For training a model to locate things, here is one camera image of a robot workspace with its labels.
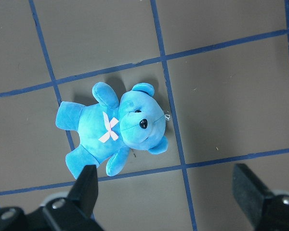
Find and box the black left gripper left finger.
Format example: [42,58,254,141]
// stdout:
[42,165,99,231]

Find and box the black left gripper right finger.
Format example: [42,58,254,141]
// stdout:
[232,163,289,231]

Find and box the blue teddy bear plush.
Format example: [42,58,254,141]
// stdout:
[55,82,169,179]

